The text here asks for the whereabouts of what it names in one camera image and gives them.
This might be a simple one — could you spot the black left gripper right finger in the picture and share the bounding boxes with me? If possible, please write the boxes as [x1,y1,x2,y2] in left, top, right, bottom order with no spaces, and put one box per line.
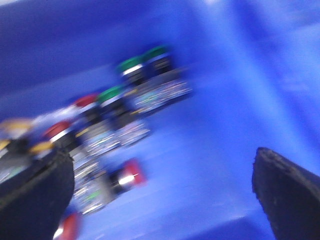
[251,147,320,240]

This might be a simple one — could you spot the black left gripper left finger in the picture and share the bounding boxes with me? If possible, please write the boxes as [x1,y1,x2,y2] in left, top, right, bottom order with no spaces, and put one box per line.
[0,149,75,240]

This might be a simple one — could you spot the red mushroom push button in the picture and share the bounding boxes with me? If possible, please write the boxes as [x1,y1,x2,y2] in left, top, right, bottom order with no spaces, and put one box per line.
[73,158,146,215]

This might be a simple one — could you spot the left blue plastic crate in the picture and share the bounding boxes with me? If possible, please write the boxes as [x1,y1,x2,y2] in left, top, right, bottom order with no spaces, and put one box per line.
[0,0,320,240]

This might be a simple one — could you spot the yellow mushroom push button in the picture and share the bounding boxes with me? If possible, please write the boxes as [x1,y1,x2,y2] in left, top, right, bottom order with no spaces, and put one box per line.
[0,118,33,183]

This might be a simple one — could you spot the green mushroom push button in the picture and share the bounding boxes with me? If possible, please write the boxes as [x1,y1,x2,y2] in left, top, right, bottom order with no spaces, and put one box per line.
[96,85,151,146]

